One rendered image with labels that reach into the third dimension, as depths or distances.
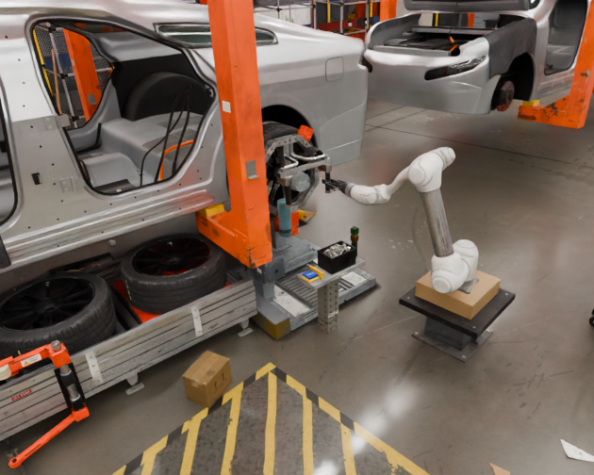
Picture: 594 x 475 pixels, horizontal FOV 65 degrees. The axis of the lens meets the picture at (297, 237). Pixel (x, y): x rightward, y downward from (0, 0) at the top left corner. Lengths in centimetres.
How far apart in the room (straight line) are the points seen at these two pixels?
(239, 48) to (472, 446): 223
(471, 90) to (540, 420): 340
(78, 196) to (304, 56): 169
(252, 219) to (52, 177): 106
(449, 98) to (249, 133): 309
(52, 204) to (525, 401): 272
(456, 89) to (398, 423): 355
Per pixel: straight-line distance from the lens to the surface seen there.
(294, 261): 357
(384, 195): 302
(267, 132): 317
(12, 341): 278
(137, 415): 284
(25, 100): 270
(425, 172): 244
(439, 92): 524
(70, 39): 497
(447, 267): 263
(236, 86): 245
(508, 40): 540
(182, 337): 289
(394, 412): 269
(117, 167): 369
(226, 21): 241
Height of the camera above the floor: 200
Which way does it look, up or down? 28 degrees down
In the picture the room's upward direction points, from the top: 3 degrees counter-clockwise
